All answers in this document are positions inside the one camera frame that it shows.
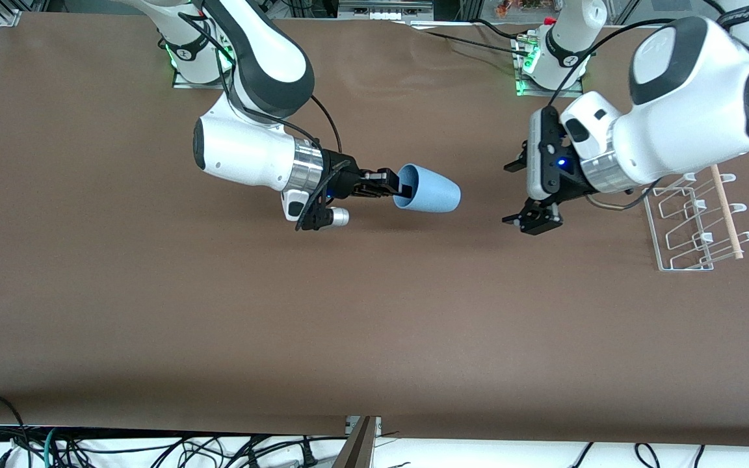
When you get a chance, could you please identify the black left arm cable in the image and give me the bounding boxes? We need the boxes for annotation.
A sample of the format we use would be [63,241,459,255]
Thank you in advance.
[547,18,677,110]

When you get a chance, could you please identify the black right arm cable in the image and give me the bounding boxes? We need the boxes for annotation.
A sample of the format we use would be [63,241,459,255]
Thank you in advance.
[178,10,343,157]

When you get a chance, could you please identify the teal floor cable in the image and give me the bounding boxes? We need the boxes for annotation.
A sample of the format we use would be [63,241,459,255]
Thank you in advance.
[43,428,66,468]

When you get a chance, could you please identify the white device box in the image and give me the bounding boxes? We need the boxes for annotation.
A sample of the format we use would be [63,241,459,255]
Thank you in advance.
[339,0,435,21]

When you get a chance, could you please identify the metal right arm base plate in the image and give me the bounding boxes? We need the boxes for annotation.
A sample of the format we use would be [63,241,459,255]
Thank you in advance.
[172,39,235,90]

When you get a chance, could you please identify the thin black table cable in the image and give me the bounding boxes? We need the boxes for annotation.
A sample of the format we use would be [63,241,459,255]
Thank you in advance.
[475,18,538,41]
[407,21,531,59]

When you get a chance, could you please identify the wooden table post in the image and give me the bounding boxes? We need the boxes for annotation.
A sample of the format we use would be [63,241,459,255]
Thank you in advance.
[332,416,378,468]

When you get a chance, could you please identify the white wire cup rack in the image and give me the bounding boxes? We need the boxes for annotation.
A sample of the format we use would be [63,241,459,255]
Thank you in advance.
[642,170,749,272]

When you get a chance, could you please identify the blue plastic cup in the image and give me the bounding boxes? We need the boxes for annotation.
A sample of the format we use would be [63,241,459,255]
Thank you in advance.
[393,164,462,214]

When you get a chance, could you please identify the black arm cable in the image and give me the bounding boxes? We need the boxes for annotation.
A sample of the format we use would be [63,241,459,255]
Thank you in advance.
[547,18,677,110]
[178,10,343,157]

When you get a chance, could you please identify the orange background items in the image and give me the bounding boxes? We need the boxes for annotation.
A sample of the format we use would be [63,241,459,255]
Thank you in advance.
[495,0,560,17]

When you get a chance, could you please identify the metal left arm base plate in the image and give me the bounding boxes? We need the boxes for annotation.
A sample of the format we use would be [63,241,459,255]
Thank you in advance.
[516,36,585,98]

